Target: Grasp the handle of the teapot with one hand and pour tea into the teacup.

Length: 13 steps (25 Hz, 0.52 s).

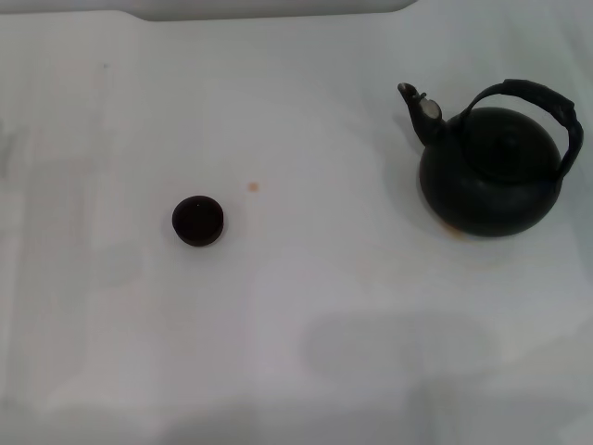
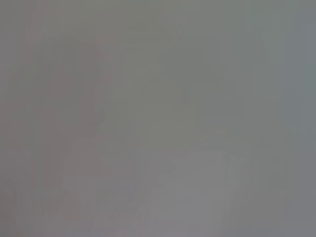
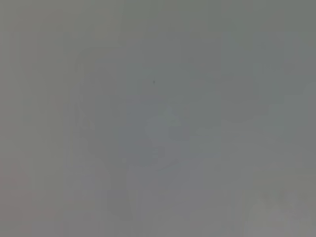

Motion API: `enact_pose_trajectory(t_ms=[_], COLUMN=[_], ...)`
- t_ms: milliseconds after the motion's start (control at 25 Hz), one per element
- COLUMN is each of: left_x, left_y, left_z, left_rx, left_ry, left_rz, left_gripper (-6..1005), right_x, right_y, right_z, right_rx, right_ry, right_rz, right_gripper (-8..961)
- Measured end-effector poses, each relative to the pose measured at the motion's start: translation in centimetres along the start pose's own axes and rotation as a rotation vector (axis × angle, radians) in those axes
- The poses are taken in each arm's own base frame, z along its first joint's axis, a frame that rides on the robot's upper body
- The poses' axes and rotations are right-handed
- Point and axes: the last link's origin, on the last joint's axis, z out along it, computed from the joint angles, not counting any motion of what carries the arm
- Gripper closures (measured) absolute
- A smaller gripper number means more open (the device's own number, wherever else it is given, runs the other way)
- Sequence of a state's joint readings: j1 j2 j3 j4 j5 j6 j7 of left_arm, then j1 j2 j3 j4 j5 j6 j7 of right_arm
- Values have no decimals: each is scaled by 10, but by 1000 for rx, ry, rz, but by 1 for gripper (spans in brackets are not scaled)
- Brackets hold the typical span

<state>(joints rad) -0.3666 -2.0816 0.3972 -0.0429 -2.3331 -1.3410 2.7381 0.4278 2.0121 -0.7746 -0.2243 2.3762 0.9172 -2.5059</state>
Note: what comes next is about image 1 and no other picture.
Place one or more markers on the small dark brown teacup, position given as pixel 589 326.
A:
pixel 198 222

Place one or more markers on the black round teapot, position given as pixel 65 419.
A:
pixel 486 194

